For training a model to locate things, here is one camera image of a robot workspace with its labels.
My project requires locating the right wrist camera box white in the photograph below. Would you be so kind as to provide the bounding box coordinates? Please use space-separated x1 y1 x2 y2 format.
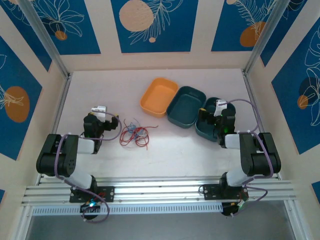
213 99 228 116

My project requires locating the aluminium frame post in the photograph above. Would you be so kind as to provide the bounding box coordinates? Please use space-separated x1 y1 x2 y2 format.
18 0 72 78
242 0 292 75

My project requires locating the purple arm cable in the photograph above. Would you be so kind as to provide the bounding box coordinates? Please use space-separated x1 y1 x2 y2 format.
224 99 275 217
54 112 123 223

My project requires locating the small teal plastic bin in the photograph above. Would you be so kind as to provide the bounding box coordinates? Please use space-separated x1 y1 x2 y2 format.
194 96 237 143

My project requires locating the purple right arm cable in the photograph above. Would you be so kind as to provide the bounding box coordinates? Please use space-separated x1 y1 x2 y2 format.
224 99 275 217

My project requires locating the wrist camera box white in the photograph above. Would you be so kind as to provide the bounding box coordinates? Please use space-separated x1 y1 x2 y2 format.
91 105 109 120
213 99 228 116

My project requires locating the aluminium frame leg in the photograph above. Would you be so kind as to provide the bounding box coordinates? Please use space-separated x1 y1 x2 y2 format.
283 199 305 240
13 204 33 240

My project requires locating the orange plastic bin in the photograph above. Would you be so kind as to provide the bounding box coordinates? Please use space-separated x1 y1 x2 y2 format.
139 77 180 119

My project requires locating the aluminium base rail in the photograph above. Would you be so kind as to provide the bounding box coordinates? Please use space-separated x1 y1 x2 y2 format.
21 176 298 207

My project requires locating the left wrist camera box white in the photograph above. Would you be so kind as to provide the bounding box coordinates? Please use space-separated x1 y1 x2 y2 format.
91 105 109 120

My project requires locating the large teal plastic bin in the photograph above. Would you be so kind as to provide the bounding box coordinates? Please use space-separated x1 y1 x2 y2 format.
166 85 207 130

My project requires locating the white slotted cable duct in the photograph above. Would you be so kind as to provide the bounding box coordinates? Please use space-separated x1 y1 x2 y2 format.
31 202 224 216

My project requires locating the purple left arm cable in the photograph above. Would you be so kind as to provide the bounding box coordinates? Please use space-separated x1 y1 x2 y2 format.
54 112 123 223

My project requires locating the red cable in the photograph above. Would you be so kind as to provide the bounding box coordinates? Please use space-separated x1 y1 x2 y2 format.
119 123 160 151
119 127 151 151

